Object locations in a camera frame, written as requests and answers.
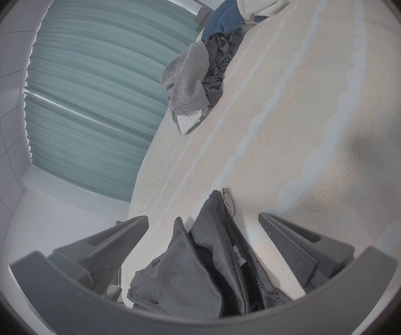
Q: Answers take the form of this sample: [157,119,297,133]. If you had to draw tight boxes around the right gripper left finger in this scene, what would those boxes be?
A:
[51,216,150,290]

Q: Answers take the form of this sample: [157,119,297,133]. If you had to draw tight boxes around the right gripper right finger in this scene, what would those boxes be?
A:
[258,212,355,289]

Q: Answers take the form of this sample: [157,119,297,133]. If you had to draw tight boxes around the black T-shirt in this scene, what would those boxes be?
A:
[127,189,293,318]

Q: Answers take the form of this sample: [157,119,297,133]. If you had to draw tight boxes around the bed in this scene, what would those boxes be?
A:
[120,0,401,308]

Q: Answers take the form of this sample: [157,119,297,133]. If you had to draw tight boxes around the pile of clothes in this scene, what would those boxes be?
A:
[160,0,294,135]

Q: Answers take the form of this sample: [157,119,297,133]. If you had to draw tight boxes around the blue-green curtain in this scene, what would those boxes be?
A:
[23,92,157,203]
[25,0,206,135]

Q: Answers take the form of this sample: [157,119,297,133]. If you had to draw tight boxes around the grey bedside table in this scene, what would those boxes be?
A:
[195,7,215,30]

